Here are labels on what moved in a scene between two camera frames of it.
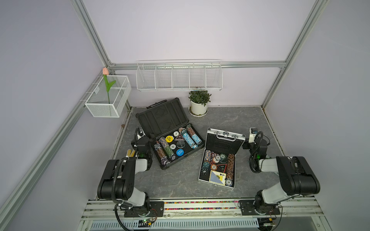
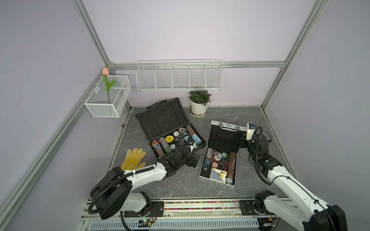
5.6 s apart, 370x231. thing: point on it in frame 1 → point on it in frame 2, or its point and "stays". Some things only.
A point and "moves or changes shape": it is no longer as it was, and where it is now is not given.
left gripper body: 134,144 → 188,161
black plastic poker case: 173,137 stays
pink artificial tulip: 105,72 stays
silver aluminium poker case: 218,164 moves or changes shape
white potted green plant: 199,102 stays
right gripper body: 246,146 stays
